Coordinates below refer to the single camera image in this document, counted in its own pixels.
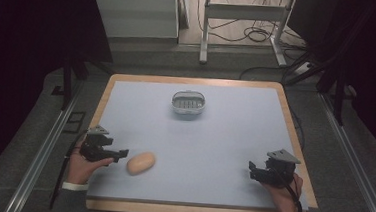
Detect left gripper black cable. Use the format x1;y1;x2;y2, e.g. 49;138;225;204
48;127;89;212

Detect white metal desk frame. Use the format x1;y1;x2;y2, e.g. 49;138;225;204
198;0;299;72

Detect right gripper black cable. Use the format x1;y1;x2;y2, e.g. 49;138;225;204
274;173;306;212

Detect pale blue table mat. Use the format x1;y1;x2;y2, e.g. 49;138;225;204
86;75;318;212

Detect person's right hand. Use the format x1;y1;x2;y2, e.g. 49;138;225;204
258;170;306;212

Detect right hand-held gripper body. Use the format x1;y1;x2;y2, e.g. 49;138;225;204
260;147;303;189

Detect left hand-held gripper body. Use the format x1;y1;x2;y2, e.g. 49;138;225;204
78;124;115;165

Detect grey soap dish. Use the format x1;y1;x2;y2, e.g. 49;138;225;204
170;89;208;117

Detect metal floor rail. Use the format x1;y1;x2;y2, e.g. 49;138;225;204
2;73;86;212
311;92;376;212

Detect white power strip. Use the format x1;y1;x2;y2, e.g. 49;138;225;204
292;60;314;78

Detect person's left hand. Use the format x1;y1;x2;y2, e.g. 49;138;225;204
65;137;116;188

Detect black floor cables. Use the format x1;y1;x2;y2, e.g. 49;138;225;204
193;0;312;50

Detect white cabinet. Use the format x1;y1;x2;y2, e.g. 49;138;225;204
89;0;182;43

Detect black stand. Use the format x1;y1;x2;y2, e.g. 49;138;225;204
49;55;92;114
314;59;361;128

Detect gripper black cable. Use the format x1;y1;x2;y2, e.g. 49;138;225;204
274;173;306;212
48;127;89;212

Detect dark curtain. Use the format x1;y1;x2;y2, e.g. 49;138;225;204
278;0;376;164
0;0;118;201

